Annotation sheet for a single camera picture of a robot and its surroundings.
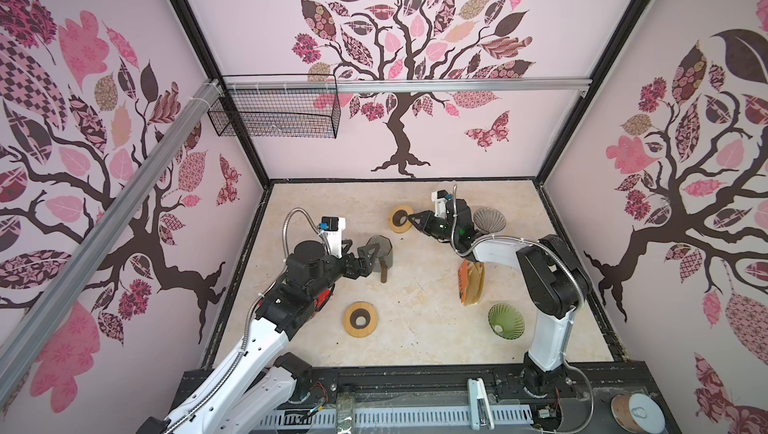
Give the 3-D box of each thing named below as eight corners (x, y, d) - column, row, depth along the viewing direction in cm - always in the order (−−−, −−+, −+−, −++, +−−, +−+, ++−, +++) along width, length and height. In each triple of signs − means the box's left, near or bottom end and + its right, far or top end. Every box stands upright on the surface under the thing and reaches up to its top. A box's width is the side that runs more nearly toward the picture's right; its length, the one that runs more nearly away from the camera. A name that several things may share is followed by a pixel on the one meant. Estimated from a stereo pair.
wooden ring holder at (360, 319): (342, 338, 83) (341, 336, 82) (346, 304, 90) (345, 301, 88) (377, 338, 83) (377, 335, 82) (378, 304, 90) (378, 301, 88)
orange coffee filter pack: (458, 304, 90) (464, 291, 82) (458, 273, 96) (463, 258, 89) (478, 307, 89) (486, 294, 82) (477, 275, 96) (484, 261, 88)
